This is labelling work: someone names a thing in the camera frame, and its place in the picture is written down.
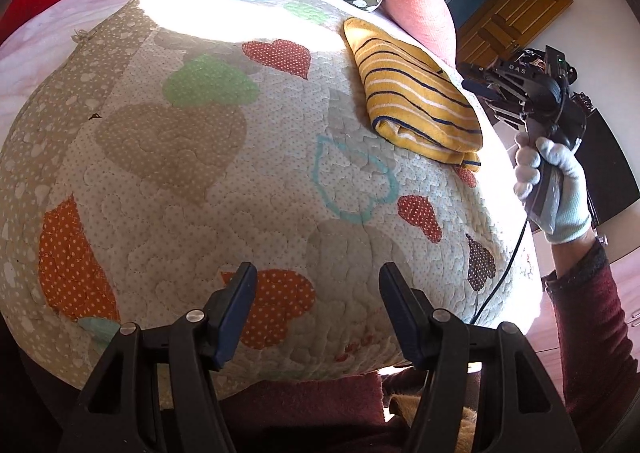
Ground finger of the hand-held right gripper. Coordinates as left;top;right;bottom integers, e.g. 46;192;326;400
461;78;521;106
460;62;506;81

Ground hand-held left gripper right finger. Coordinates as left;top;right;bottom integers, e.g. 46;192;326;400
378;262;583;453

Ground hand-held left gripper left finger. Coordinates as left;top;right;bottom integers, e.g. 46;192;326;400
57;262;258;453

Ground yellow striped baby sweater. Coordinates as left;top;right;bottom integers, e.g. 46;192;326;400
342;17;485;174

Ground person's right forearm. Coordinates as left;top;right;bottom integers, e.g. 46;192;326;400
544;233;640;453

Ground person's right hand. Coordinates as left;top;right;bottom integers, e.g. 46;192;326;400
514;136;592;245

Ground wooden door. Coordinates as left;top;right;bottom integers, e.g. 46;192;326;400
425;0;573;69

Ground black furniture panel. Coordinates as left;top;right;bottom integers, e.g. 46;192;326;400
575;103;640;230

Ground tan furry cloth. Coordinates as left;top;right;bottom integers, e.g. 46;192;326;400
382;373;476;453

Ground maroon fleece clothing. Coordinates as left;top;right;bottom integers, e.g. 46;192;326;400
220;372;416;453

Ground quilted heart patchwork mat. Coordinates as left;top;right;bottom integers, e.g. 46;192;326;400
0;0;543;391

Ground pale pink fleece blanket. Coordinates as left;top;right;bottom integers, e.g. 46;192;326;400
0;0;391;64

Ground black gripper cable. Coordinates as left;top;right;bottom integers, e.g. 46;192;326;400
467;216;531;329

